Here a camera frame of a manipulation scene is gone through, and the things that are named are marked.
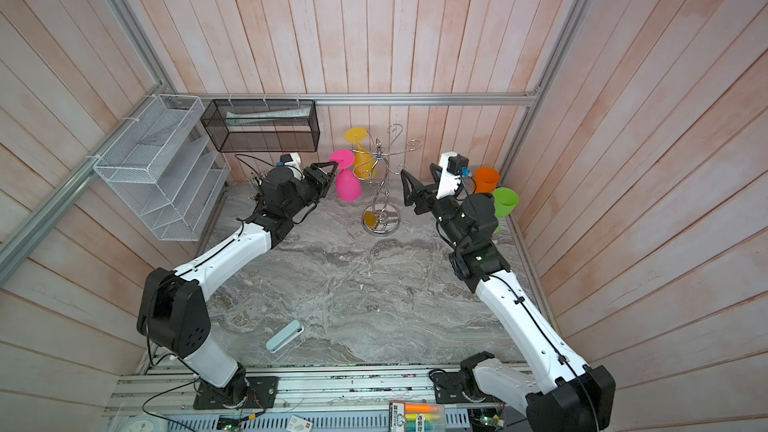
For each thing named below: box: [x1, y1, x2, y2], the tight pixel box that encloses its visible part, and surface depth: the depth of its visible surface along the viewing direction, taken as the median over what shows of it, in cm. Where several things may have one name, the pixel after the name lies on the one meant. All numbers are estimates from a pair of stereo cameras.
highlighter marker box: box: [388, 402, 445, 432], surface depth 70 cm
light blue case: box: [266, 320, 304, 353], surface depth 81 cm
